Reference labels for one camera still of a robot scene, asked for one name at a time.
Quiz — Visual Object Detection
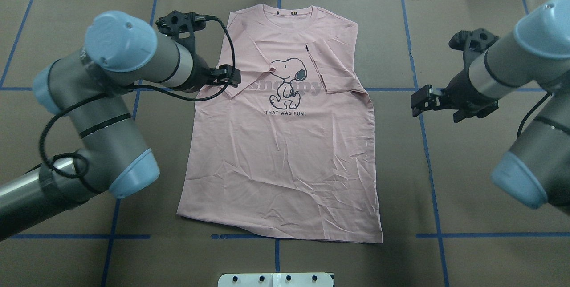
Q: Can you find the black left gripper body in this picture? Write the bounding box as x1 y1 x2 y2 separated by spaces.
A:
187 55 218 93

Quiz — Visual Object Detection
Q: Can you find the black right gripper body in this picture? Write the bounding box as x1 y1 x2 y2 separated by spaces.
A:
440 73 499 123

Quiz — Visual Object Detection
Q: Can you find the pink Snoopy t-shirt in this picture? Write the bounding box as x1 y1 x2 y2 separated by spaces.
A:
176 4 383 244

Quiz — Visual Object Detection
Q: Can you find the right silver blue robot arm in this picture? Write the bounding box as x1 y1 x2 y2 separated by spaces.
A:
409 0 570 215

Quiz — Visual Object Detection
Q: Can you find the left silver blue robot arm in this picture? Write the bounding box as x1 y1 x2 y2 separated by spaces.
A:
0 11 241 240

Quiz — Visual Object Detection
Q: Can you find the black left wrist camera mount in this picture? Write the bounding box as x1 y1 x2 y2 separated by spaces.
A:
155 10 207 54

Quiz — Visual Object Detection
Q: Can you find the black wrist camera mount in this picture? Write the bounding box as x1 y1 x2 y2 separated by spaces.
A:
448 28 500 70
155 10 207 54

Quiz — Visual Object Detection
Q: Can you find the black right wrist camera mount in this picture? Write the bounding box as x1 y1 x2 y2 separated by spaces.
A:
448 28 500 70

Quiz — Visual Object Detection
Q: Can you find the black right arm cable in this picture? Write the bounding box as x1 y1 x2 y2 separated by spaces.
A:
517 91 553 140

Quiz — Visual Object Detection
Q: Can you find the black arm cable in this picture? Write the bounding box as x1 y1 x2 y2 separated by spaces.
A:
517 91 553 140
38 15 236 180

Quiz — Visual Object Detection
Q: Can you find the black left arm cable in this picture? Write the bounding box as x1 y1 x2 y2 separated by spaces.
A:
38 15 236 180

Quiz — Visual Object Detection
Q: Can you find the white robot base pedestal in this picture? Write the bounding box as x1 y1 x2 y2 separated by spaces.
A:
217 272 336 287

